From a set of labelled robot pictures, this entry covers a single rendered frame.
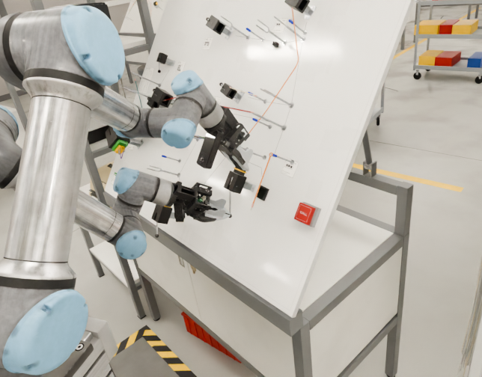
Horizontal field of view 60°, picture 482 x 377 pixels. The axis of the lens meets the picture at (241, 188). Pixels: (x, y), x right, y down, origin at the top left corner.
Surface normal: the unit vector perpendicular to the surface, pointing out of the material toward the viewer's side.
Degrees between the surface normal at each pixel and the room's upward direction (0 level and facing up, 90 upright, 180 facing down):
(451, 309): 0
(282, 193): 54
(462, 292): 0
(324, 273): 0
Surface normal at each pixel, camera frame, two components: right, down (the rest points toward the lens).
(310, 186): -0.67, -0.18
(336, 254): -0.12, -0.87
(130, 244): 0.36, 0.42
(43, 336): 0.92, 0.18
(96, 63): 0.95, -0.08
